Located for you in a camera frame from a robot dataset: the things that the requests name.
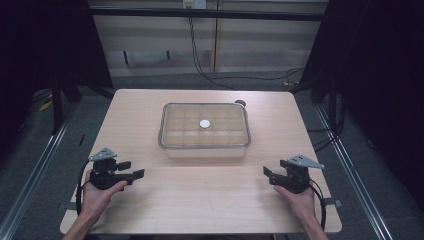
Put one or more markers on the grey tape tab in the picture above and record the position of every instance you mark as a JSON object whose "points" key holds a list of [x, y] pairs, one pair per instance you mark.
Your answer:
{"points": [[333, 202]]}

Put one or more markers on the person's left hand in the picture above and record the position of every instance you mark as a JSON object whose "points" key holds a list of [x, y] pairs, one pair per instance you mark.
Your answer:
{"points": [[96, 198]]}

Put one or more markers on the person's right hand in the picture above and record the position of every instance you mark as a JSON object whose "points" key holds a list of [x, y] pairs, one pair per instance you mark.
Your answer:
{"points": [[300, 205]]}

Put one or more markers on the black horizontal frame bar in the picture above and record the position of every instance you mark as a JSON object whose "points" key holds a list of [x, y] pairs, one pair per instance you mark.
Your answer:
{"points": [[206, 14]]}

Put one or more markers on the small brown round object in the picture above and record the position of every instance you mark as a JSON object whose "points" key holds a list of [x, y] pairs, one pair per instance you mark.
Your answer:
{"points": [[240, 102]]}

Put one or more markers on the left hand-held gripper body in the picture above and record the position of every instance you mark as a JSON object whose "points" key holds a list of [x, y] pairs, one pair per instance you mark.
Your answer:
{"points": [[104, 176]]}

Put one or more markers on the white wall socket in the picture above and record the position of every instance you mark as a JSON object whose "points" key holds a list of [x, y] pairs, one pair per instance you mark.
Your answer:
{"points": [[194, 3]]}

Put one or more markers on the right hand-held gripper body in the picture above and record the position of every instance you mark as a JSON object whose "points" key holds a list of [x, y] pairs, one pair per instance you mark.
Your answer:
{"points": [[295, 178]]}

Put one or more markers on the aluminium floor rail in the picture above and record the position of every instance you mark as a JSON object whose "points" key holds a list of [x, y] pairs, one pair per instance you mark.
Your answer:
{"points": [[353, 176], [36, 173]]}

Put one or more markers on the white round disc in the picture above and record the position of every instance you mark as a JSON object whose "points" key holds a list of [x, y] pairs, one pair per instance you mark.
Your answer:
{"points": [[205, 124]]}

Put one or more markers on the clear plastic container with lid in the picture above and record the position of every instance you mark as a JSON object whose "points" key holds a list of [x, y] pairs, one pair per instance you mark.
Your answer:
{"points": [[205, 140]]}

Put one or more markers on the small black floor strip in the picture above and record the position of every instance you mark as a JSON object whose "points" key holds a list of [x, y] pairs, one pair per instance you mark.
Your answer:
{"points": [[82, 140]]}

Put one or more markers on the yellow floor object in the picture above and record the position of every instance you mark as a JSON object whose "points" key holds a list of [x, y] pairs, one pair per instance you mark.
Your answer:
{"points": [[45, 106]]}

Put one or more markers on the black metal stand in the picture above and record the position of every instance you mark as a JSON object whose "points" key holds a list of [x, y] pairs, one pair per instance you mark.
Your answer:
{"points": [[57, 106]]}

